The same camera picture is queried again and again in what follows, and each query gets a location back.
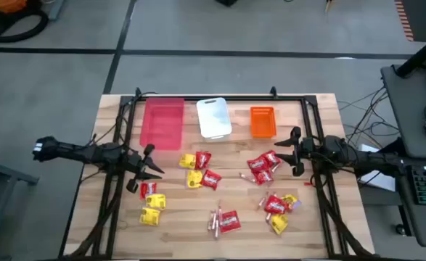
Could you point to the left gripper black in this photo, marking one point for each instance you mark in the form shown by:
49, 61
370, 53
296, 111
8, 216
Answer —
138, 165

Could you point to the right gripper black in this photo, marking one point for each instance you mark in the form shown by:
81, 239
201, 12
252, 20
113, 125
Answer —
303, 145

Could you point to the yellow candy packet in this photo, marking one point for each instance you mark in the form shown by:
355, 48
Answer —
194, 179
187, 161
156, 201
279, 223
150, 216
291, 200

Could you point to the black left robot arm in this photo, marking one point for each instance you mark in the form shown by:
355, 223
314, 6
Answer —
74, 152

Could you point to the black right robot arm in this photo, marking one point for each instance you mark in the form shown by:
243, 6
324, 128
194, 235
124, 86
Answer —
361, 159

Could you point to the orange plastic basket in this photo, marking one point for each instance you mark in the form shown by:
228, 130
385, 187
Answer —
263, 123

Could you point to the pink translucent plastic bin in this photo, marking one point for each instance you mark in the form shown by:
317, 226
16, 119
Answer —
162, 134

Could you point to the small red clip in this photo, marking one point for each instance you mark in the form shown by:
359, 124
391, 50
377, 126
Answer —
308, 184

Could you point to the white plastic bin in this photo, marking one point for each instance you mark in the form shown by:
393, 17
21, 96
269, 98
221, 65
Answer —
214, 119

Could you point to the black desk support beam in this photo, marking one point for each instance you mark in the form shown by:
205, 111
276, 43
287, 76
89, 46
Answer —
394, 148

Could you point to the grey desk top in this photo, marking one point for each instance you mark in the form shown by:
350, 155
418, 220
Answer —
405, 108

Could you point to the black caster wheel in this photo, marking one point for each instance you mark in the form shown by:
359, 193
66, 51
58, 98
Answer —
401, 229

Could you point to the grey keyboard shelf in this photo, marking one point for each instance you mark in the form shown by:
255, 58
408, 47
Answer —
416, 224

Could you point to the wooden stick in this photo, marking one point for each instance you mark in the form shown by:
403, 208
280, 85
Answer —
328, 5

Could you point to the black stand base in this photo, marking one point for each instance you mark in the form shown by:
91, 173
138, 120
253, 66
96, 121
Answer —
227, 2

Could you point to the black diagonal pole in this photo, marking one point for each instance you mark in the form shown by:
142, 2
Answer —
419, 54

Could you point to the orange shop vacuum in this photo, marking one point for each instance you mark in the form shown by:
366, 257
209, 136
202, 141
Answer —
2, 5

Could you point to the black metal table frame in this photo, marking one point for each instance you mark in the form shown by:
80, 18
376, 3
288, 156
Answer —
241, 98

